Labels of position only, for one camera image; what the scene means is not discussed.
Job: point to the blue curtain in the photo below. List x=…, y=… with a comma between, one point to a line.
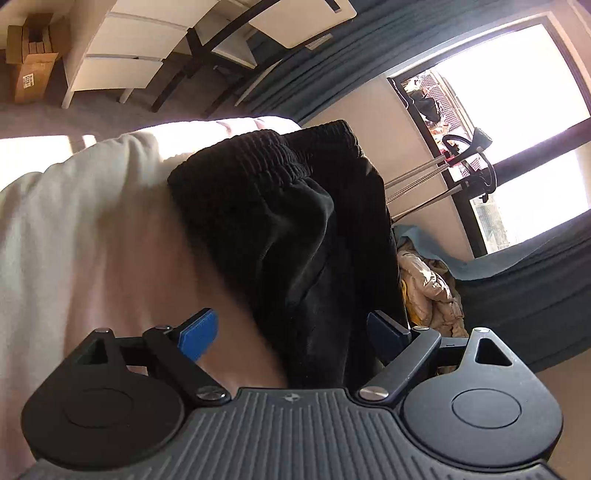
x=535, y=295
x=383, y=35

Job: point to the white wooden chair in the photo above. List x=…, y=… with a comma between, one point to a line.
x=292, y=25

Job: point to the left blue curtain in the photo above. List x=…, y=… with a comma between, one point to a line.
x=383, y=35

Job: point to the cardboard box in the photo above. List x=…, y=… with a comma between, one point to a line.
x=30, y=53

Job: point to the beige puffer jacket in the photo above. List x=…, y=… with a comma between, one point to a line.
x=430, y=294

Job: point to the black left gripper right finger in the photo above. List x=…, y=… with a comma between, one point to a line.
x=469, y=401

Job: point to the white dresser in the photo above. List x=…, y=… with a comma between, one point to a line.
x=121, y=45

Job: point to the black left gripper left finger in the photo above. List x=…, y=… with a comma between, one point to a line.
x=117, y=400

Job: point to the right blue curtain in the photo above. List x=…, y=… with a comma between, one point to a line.
x=535, y=295

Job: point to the black garment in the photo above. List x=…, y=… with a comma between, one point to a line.
x=298, y=226

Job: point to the black framed window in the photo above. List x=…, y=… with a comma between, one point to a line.
x=522, y=87

